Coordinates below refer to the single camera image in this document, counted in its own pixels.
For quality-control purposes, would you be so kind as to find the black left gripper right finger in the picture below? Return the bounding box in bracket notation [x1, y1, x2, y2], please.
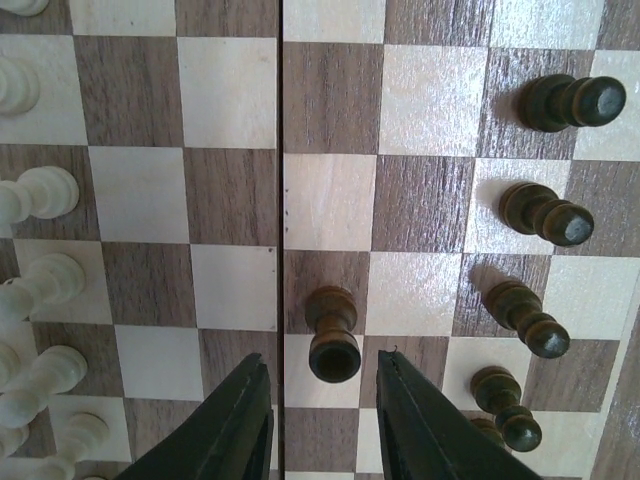
[376, 350, 539, 480]

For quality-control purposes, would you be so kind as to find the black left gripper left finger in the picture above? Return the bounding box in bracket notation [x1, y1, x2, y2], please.
[118, 353, 274, 480]

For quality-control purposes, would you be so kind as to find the dark pawn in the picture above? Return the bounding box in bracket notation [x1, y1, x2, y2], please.
[518, 74, 627, 133]
[470, 418, 505, 448]
[470, 366, 542, 452]
[498, 182, 595, 247]
[483, 280, 570, 359]

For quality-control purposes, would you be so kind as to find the dark rook piece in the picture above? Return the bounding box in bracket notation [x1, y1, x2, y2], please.
[305, 286, 361, 384]

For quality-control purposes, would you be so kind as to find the wooden chessboard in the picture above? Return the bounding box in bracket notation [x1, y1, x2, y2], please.
[1, 1, 639, 479]

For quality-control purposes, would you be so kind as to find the white chess pawn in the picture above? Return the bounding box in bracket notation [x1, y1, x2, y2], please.
[1, 166, 79, 225]
[1, 253, 86, 324]
[1, 56, 40, 115]
[1, 345, 88, 429]

